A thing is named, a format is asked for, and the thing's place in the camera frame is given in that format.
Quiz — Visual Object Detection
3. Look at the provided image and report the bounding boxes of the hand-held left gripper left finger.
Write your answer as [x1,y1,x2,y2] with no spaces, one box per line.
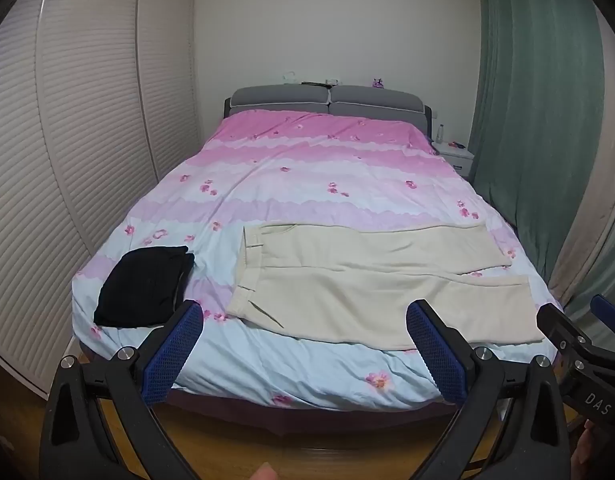
[39,300,223,480]

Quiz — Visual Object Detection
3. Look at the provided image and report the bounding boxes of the white louvred wardrobe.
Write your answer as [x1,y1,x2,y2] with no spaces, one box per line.
[0,0,203,401]

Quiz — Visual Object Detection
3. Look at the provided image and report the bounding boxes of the pink floral duvet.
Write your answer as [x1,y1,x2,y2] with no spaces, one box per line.
[70,110,563,411]

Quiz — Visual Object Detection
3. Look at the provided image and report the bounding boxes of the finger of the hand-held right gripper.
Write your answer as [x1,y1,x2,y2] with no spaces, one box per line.
[536,304,615,378]
[590,294,615,357]

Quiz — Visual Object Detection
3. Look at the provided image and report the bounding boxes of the black folded garment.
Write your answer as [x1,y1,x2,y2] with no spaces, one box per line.
[94,246,196,328]

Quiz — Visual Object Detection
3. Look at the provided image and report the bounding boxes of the green curtain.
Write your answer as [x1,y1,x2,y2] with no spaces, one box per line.
[467,0,608,286]

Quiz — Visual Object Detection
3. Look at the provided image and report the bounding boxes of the beige pants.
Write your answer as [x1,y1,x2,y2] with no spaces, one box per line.
[226,222,544,350]

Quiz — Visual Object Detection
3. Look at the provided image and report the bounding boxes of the person's right hand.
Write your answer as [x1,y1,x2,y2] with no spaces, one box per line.
[576,420,607,480]

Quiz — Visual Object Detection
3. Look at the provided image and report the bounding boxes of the grey padded headboard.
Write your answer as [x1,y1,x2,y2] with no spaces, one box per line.
[224,85,433,141]

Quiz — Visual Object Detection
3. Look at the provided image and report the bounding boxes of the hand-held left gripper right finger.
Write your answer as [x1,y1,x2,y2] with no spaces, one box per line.
[406,299,571,480]

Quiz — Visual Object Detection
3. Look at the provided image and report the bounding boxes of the beige curtain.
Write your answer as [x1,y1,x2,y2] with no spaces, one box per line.
[547,10,615,311]

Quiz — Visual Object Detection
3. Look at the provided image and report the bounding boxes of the white nightstand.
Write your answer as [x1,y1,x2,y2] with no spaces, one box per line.
[431,141,475,178]

